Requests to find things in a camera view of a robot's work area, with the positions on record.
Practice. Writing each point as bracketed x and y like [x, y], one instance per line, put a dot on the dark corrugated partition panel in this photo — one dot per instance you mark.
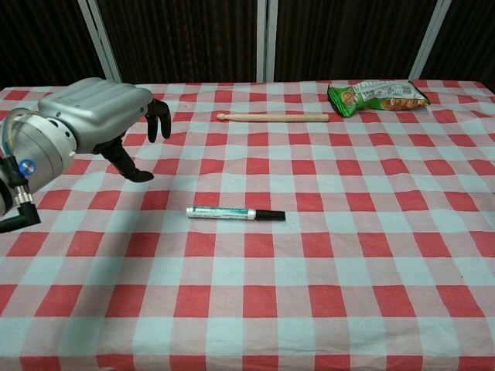
[42, 38]
[468, 38]
[181, 38]
[348, 38]

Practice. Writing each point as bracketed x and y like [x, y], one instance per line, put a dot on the red white checkered tablecloth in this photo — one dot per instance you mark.
[294, 278]

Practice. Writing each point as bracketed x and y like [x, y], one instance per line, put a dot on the grey aluminium partition post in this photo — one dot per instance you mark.
[427, 42]
[266, 38]
[100, 42]

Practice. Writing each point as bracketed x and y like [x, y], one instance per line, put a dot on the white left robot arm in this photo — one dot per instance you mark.
[38, 154]

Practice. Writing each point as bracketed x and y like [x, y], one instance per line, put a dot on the wooden drumstick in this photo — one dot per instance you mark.
[274, 116]

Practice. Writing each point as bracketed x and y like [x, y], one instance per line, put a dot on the green-handled pen tool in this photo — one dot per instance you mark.
[216, 212]

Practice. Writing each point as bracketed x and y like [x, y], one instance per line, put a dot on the black marker cap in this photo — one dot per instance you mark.
[270, 215]

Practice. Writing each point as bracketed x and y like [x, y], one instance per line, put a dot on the green snack bag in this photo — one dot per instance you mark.
[371, 98]

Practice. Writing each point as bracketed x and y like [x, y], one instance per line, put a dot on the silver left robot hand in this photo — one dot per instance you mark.
[93, 108]

